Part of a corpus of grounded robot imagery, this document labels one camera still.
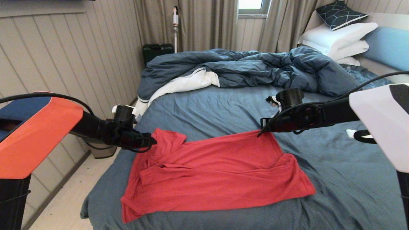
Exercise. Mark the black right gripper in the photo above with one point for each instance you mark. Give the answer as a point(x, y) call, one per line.
point(294, 121)

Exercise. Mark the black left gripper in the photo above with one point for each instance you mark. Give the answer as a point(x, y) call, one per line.
point(127, 139)

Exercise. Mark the red t-shirt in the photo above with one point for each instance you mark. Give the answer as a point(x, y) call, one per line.
point(217, 179)

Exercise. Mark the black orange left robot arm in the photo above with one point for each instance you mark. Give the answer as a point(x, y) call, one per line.
point(38, 137)

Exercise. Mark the bronze trash bin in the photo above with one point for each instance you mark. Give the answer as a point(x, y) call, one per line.
point(102, 152)

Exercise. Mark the dark blue crumpled duvet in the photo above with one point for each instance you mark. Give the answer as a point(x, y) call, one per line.
point(255, 68)

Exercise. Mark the white bed linen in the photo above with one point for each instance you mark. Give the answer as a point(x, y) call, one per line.
point(182, 84)

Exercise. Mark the white flat remote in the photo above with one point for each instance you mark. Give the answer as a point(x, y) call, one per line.
point(351, 133)

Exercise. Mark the black hard case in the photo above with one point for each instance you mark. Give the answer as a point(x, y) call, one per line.
point(156, 51)

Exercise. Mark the beige curtain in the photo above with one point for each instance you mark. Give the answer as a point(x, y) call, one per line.
point(198, 24)
point(287, 24)

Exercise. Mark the white stick vacuum cleaner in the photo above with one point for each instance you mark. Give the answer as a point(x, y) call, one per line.
point(175, 30)

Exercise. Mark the large white pillow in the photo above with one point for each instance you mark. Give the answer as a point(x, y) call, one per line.
point(334, 37)

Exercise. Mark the grey framed window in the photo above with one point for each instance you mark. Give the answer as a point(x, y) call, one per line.
point(250, 6)

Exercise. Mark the dark patterned cushion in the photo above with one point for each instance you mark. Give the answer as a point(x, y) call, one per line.
point(338, 15)

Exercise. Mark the blue headboard pad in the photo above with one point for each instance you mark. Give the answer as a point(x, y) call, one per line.
point(389, 48)

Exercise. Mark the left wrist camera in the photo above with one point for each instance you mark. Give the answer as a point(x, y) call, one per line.
point(124, 113)

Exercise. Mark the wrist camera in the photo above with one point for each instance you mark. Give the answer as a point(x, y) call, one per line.
point(124, 113)
point(290, 97)

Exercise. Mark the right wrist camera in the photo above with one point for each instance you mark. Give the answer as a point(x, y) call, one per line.
point(290, 97)

